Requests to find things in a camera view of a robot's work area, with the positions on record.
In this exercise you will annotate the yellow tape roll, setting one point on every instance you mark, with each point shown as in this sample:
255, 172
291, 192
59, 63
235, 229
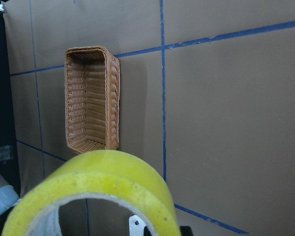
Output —
110, 175

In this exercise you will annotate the brown wicker basket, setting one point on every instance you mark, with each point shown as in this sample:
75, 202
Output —
92, 93

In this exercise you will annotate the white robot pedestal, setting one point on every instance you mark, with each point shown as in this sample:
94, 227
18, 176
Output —
137, 227

